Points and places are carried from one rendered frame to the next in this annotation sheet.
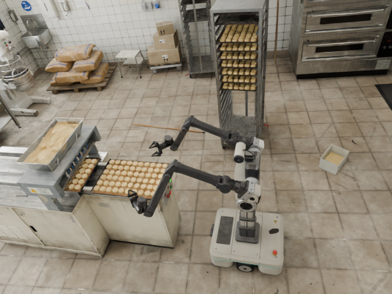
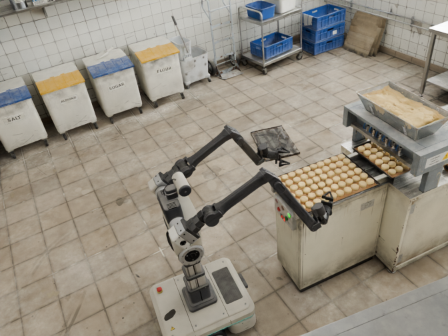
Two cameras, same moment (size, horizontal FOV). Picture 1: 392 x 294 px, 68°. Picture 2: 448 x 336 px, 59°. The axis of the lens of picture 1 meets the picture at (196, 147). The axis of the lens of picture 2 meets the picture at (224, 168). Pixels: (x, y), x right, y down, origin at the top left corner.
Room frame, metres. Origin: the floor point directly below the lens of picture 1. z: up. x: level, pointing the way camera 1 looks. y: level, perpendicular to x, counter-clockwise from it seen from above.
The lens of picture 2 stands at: (2.97, -1.11, 2.68)
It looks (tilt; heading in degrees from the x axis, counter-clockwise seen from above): 38 degrees down; 144
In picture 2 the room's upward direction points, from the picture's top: 8 degrees counter-clockwise
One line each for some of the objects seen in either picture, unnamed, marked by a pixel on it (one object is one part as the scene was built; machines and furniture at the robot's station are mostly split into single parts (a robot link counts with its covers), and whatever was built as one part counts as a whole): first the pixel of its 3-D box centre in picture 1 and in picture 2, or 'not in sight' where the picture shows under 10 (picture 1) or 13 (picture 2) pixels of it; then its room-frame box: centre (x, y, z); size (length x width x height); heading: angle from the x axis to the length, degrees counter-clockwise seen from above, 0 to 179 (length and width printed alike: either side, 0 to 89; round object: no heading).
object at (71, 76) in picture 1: (73, 73); not in sight; (5.29, 2.07, 0.32); 0.72 x 0.42 x 0.17; 82
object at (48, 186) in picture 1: (67, 165); (394, 142); (1.92, 1.14, 1.01); 0.72 x 0.33 x 0.34; 162
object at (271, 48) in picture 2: not in sight; (271, 45); (-1.29, 3.26, 0.28); 0.56 x 0.38 x 0.20; 86
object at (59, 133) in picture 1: (54, 142); (401, 108); (1.92, 1.14, 1.28); 0.54 x 0.27 x 0.06; 162
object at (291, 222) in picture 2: (167, 190); (285, 211); (1.66, 0.31, 0.77); 0.24 x 0.04 x 0.14; 162
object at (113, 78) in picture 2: not in sight; (114, 86); (-1.92, 0.84, 0.38); 0.64 x 0.54 x 0.77; 167
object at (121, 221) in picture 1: (137, 208); (328, 225); (1.77, 0.66, 0.45); 0.70 x 0.34 x 0.90; 72
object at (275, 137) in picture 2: not in sight; (274, 142); (0.29, 1.63, 0.01); 0.60 x 0.40 x 0.03; 152
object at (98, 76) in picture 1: (95, 72); not in sight; (5.46, 1.72, 0.19); 0.72 x 0.42 x 0.15; 172
